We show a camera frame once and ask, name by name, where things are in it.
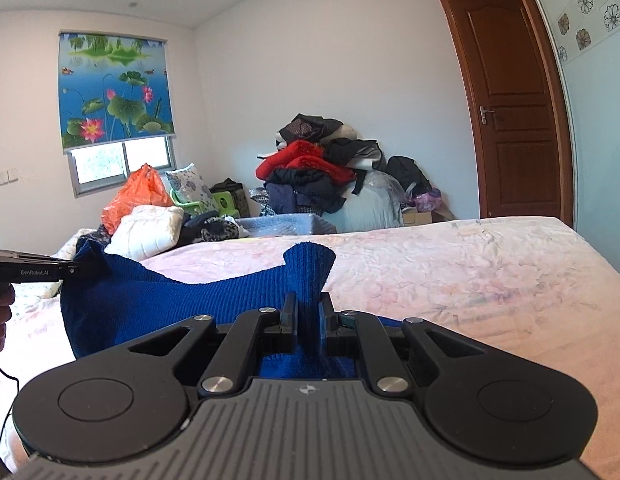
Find purple bag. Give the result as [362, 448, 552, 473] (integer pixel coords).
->
[411, 187, 444, 214]

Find light blue blanket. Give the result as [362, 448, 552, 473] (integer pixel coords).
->
[234, 212, 337, 237]

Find blue beaded knit sweater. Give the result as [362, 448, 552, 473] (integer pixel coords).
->
[60, 239, 408, 382]

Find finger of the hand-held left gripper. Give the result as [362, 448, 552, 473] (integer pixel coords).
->
[50, 258, 86, 278]

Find dark navy garment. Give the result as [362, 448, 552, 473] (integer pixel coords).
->
[263, 167, 349, 217]

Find black patterned garment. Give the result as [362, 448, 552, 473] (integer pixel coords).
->
[276, 113, 345, 147]

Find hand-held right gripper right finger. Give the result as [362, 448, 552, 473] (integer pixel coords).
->
[317, 291, 492, 397]

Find red garment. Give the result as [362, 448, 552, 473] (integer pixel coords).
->
[255, 140, 357, 185]

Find green plastic stool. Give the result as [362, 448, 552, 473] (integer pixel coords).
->
[209, 180, 250, 217]

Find dark printed cloth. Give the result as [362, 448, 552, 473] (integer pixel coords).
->
[74, 224, 113, 253]

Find window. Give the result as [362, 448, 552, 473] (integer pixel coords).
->
[66, 134, 178, 198]

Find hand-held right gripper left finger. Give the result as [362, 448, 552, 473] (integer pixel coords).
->
[125, 291, 300, 397]

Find bed with pink sheet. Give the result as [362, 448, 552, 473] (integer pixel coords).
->
[0, 216, 620, 480]

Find cardboard box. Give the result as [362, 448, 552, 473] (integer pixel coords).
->
[402, 207, 455, 227]

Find black cable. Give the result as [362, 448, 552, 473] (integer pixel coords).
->
[0, 354, 22, 463]

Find lotus print window blind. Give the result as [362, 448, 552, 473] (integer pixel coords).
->
[59, 31, 177, 155]

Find clear plastic bundle bag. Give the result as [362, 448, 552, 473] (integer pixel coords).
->
[334, 170, 407, 234]

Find orange plastic bag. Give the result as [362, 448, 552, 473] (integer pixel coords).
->
[101, 162, 175, 235]

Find brown wooden door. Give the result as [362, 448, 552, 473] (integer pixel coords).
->
[436, 0, 577, 227]

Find white quilted duvet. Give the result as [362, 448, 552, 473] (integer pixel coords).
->
[105, 204, 186, 262]

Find floral pillow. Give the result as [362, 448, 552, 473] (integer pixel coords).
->
[165, 162, 220, 217]

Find black jacket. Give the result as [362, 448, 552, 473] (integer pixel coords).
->
[384, 155, 434, 199]

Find dark patterned clothes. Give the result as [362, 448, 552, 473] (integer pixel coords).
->
[181, 210, 251, 247]

